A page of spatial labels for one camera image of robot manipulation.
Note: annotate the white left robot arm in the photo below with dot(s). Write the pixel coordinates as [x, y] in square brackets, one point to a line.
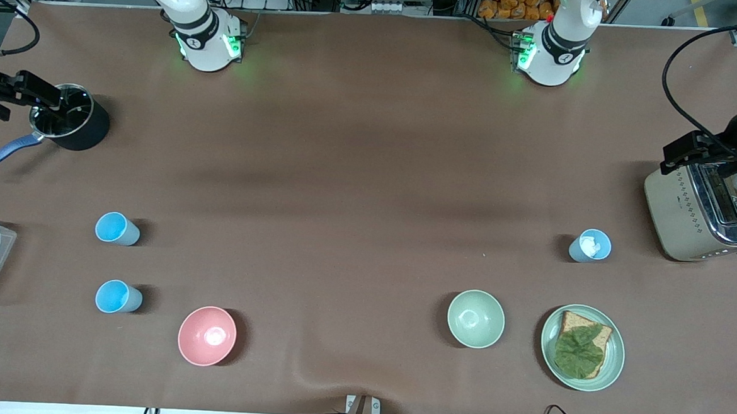
[553, 52]

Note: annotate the green lettuce leaf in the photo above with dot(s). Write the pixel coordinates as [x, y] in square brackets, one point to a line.
[578, 354]

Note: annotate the beige metal toaster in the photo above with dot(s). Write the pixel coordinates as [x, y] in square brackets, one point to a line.
[677, 210]

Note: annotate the green bowl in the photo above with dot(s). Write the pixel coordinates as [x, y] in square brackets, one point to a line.
[476, 318]

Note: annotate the brown bread slice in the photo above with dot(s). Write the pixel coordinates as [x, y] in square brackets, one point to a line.
[574, 320]

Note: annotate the blue plastic cup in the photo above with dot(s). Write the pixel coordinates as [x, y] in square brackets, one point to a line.
[115, 228]
[114, 296]

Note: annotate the blue cup with white tissue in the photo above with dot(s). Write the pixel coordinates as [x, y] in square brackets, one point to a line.
[577, 249]

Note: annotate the bag of orange buns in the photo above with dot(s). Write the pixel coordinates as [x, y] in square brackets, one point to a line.
[518, 3]

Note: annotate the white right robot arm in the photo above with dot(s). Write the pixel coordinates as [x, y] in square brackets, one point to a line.
[204, 34]

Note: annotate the pink bowl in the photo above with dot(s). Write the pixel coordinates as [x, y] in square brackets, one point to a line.
[207, 336]

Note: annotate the green plate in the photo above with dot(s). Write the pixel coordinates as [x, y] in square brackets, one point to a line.
[612, 365]

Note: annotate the white crumpled tissue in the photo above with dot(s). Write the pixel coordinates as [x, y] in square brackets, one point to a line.
[590, 246]

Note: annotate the glass lid blue knob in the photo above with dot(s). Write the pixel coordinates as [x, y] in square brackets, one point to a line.
[70, 119]

